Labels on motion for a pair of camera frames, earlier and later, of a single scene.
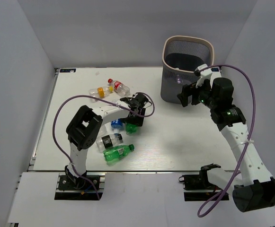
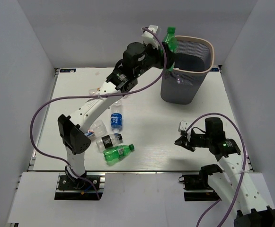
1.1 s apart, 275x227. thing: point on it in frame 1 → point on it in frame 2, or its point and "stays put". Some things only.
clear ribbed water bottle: (179, 80) stays put
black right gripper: (192, 90) → (181, 141)
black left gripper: (138, 120) → (159, 54)
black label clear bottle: (104, 143) stays put
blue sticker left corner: (67, 70) stays put
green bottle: (130, 128) → (171, 39)
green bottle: (116, 152) stays put
